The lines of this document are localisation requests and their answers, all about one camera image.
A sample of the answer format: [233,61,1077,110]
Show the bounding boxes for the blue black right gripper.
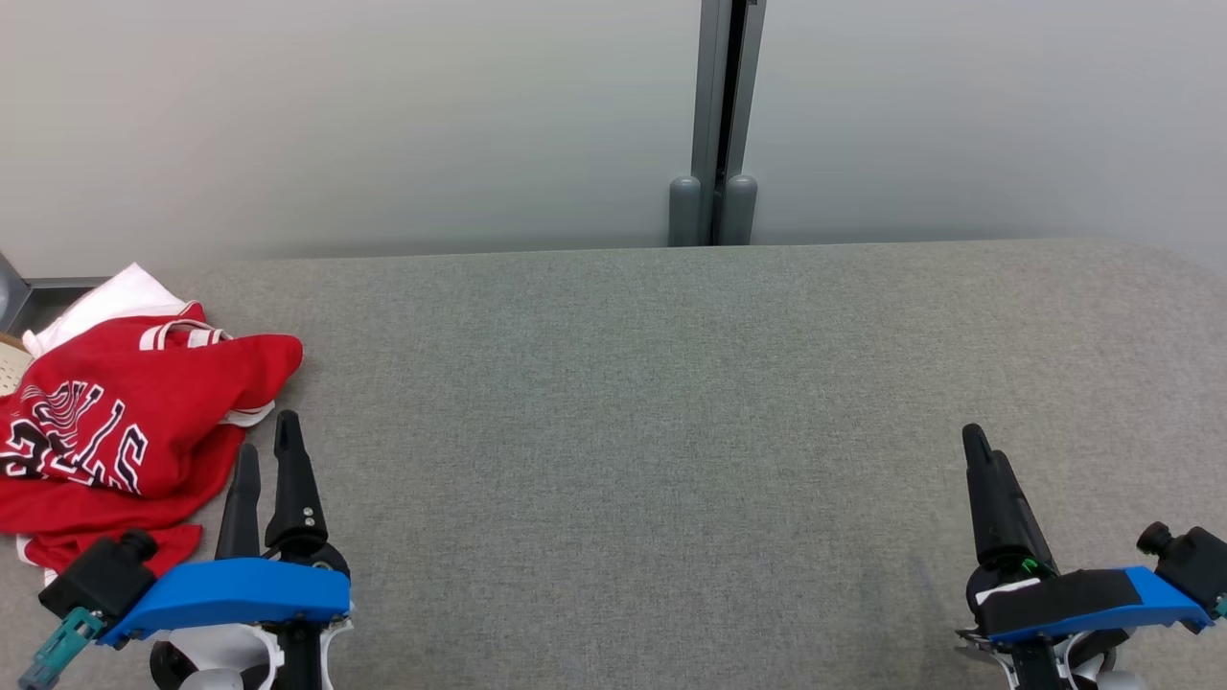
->
[961,424,1213,646]

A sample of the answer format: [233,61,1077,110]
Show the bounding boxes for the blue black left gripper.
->
[101,410,354,649]

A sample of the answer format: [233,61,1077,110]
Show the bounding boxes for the red jersey shirt white sleeves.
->
[0,263,305,499]

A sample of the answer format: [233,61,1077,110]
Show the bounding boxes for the red jersey pile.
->
[0,422,248,587]

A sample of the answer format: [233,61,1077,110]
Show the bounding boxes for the cream perforated laundry basket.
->
[0,333,35,397]

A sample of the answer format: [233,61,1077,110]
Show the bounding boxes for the teal left camera cable connector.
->
[17,607,104,690]

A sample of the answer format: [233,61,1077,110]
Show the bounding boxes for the grey single partition post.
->
[0,251,32,334]

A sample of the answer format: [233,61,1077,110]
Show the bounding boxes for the grey double partition post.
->
[668,0,768,248]

